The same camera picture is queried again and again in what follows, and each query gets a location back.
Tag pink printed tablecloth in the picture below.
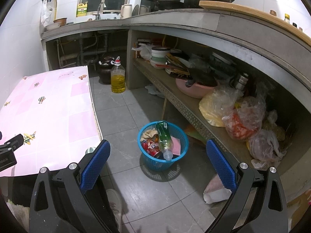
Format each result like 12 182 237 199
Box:
0 65 104 177

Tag red cartoon can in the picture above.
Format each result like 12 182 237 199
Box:
141 138 162 158

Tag clear bag with red contents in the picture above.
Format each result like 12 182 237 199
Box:
222 97 266 140

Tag hanging clear plastic bag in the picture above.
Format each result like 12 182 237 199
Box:
40 0 52 25

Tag colourful floor mat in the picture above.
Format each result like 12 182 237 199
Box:
183 124 207 142

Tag blue mesh basket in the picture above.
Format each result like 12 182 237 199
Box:
137 121 189 171

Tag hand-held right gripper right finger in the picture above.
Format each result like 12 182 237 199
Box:
204 138 288 233

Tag dark ceramic jar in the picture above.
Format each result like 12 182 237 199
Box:
98 56 116 85

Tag stack of bowls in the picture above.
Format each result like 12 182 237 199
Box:
149 47 172 66

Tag green fuzzy mat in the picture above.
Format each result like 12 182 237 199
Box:
7 199 30 231

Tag clear crumpled plastic bag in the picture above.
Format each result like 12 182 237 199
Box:
248 129 287 169

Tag metal thermos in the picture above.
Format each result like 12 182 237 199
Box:
234 71 249 89

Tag metal sink faucet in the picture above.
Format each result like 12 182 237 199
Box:
95 2 107 20

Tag metal pot lid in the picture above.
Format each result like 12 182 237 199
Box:
132 4 149 16

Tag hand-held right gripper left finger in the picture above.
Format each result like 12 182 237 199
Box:
29 139 121 233

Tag white shoe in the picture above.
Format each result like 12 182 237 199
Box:
106 189 123 233

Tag cream kettle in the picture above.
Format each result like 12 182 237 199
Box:
121 3 133 19

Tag white floor cloth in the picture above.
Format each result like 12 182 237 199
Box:
145 84 166 99

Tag white plastic bag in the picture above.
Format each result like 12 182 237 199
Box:
132 43 153 61

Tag wooden cutting board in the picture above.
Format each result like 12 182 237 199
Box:
199 0 311 46

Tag black frying pan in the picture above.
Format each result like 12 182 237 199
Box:
186 67 219 88

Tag green plastic bottle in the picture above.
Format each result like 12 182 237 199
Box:
155 121 174 161

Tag concrete kitchen counter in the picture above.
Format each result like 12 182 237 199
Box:
40 7 311 202

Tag black wok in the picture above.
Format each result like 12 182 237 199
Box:
134 0 185 11

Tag yellow filled plastic bag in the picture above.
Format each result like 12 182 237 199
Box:
199 86 243 128

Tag cooking oil bottle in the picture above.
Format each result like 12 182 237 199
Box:
110 56 126 93

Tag pink packet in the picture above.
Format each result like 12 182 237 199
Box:
171 137 181 156

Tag brown bowl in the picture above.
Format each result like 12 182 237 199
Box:
53 17 68 27

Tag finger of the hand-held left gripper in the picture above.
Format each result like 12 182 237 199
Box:
5 134 25 151

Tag pink plastic basin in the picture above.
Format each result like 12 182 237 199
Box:
175 76 220 99

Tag yellow dish soap bottle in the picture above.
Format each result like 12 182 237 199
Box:
76 2 88 17

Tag perforated edge shelf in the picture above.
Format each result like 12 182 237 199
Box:
132 58 287 165

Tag sink drain pipes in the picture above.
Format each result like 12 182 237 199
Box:
56 33 110 70

